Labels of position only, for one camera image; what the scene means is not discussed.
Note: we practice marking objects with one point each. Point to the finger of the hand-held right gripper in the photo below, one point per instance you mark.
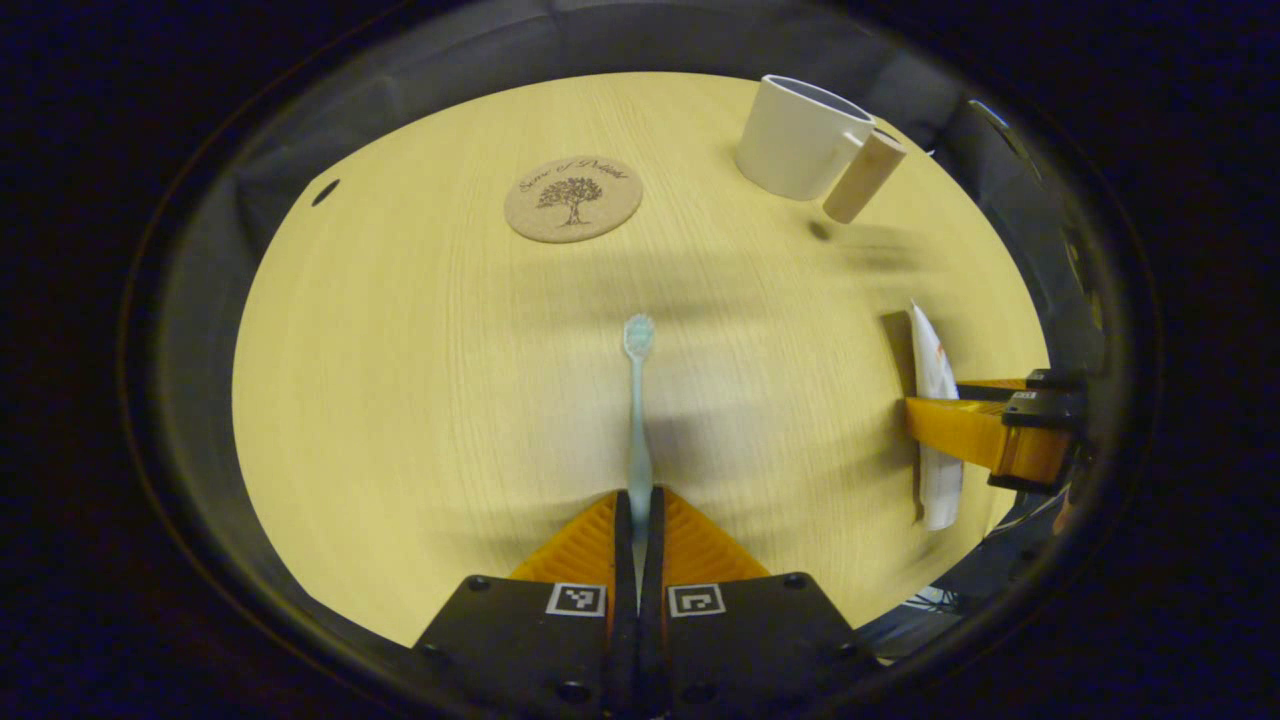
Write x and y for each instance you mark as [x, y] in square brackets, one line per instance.
[1055, 380]
[960, 425]

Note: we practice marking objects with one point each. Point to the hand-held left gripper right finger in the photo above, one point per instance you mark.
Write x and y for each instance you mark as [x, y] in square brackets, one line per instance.
[652, 600]

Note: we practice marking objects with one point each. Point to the pale green toothbrush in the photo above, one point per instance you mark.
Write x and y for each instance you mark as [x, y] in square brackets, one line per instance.
[638, 450]

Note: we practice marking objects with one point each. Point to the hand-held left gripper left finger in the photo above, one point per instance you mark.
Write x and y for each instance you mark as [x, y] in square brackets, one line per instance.
[623, 600]

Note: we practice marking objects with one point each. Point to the round cork coaster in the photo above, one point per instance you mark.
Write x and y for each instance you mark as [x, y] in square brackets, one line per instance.
[573, 198]

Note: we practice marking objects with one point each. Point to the white and blue toothpaste tube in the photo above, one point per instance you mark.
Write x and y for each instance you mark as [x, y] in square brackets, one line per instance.
[932, 370]

